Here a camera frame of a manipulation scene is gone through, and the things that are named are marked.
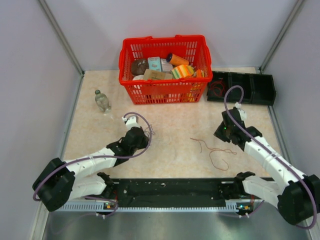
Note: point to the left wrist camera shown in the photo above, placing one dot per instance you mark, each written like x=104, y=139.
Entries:
x=131, y=122

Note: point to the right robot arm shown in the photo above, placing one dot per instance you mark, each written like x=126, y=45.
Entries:
x=294, y=194

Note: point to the red plastic shopping basket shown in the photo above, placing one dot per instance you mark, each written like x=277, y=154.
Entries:
x=191, y=47

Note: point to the brown cardboard box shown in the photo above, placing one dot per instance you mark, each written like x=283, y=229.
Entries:
x=156, y=75

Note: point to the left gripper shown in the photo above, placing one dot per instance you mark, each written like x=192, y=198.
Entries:
x=145, y=142

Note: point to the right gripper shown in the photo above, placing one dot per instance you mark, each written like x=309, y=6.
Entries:
x=218, y=133

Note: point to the brown round bag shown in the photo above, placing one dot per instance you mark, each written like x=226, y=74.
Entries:
x=139, y=66

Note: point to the orange cylindrical can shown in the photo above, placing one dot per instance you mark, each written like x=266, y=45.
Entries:
x=176, y=60

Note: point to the white grey small box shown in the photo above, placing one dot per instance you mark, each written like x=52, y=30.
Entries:
x=166, y=67

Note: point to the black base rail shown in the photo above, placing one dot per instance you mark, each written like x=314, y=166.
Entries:
x=174, y=192

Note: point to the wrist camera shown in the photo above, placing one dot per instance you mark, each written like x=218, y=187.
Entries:
x=242, y=113
x=131, y=122

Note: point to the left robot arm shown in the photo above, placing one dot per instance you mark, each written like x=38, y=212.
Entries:
x=62, y=181

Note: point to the grey slotted cable duct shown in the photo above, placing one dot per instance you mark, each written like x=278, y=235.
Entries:
x=104, y=207

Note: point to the clear plastic bottle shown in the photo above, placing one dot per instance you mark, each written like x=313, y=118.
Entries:
x=102, y=101

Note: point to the black three-compartment bin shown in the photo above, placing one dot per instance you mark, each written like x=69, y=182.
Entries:
x=259, y=89

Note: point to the teal small box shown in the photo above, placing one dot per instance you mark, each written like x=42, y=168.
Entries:
x=154, y=63

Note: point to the striped yellow green sponge pack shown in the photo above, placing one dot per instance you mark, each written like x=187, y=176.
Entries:
x=182, y=71

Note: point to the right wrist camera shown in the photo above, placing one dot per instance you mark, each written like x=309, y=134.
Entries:
x=242, y=113

